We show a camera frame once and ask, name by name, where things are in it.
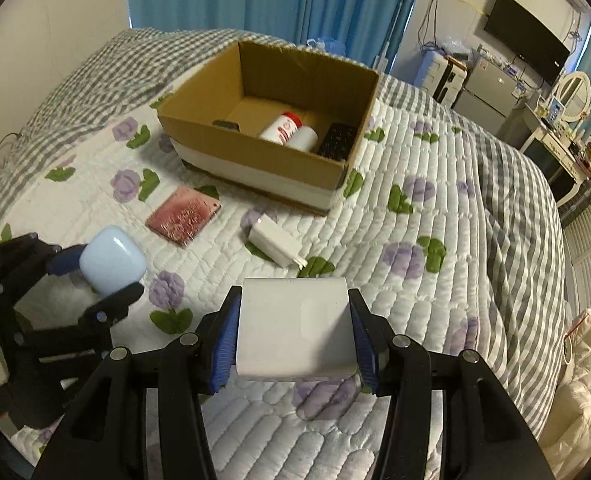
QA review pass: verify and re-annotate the silver mini fridge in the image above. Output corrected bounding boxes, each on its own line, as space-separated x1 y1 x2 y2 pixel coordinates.
453 58 518 134

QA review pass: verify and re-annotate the pink glitter card case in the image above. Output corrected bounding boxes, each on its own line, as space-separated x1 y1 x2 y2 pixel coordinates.
145 186 221 247

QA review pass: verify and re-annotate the white dressing table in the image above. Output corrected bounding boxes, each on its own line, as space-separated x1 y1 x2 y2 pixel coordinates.
519 106 591 207

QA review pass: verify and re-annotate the black remote control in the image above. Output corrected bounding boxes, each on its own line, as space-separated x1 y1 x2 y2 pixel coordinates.
317 122 357 162

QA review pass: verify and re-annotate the white suitcase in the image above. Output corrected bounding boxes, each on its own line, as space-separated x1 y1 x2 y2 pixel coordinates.
414 50 468 108

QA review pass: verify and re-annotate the grey checked bed sheet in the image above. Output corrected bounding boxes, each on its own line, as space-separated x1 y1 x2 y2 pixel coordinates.
0 29 565 434

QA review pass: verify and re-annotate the light blue earbuds case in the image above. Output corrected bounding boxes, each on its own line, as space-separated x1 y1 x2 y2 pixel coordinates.
80 226 147 297

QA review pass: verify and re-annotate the white charger plug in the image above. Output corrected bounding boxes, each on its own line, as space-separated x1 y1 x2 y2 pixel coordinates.
249 214 307 269

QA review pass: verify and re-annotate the oval white vanity mirror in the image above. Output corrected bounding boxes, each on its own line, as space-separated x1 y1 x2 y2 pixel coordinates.
551 70 591 122

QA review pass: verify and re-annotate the black wall television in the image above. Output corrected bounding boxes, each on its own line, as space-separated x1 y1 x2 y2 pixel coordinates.
484 0 570 86

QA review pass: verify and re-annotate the cardboard box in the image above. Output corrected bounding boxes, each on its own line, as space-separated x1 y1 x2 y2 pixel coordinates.
158 41 379 214

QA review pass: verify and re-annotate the plain white bottle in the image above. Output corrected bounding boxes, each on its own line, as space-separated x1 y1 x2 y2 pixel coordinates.
286 126 318 153

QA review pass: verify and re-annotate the white square box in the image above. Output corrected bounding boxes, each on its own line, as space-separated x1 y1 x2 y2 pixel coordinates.
236 278 357 382

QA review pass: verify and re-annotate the white padded jacket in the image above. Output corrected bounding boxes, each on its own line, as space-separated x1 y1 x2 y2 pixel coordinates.
539 309 591 479

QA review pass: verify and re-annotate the white bottle red label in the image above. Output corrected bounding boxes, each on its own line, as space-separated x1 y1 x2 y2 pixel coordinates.
259 112 302 145

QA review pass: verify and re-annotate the floral quilted blanket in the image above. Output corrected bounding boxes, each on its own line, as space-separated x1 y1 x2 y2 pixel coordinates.
0 74 527 480

